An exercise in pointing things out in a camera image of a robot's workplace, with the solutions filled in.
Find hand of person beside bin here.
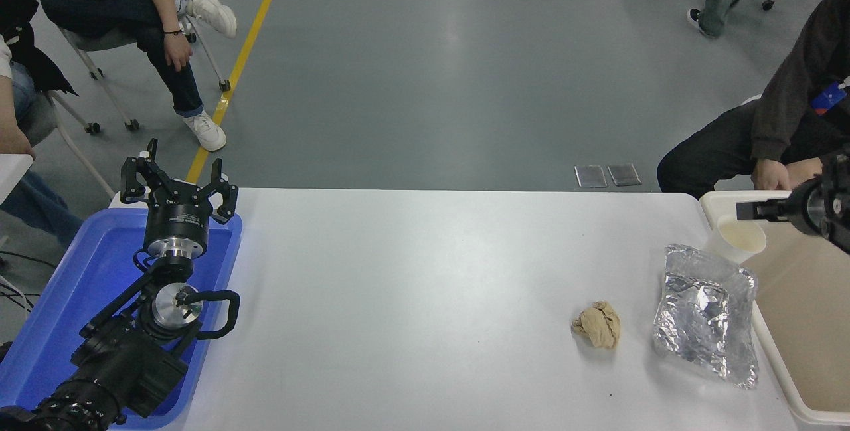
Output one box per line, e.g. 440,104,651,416
752,159,792,192
786,157,825,187

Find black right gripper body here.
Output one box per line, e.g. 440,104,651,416
786,177,836,237

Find small white table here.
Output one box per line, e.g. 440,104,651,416
0,153,33,205

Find person beside bin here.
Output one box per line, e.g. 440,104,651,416
657,0,850,200

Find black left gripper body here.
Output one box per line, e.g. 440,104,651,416
144,192,213,246

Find hand of person beside table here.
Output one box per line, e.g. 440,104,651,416
0,122,35,159

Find crumpled tan paper ball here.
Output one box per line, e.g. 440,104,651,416
571,300,621,350

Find white wheeled chair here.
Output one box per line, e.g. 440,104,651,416
60,11,232,131

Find black floor cables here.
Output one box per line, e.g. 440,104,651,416
0,250,59,313

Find seated person's hand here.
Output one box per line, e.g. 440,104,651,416
162,33,194,73

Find blue plastic tray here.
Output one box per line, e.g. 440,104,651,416
0,207,243,430

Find grey white-framed chair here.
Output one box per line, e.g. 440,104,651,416
19,89,118,199

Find large pale bin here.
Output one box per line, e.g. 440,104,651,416
699,190,850,427

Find white paper cup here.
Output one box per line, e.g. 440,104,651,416
704,215,767,265

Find seated person, legs crossed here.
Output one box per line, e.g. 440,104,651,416
40,0,238,152

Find metal floor plate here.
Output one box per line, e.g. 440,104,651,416
574,165,608,189
607,163,643,187

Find person beside small white table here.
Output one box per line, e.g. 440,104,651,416
0,0,84,250

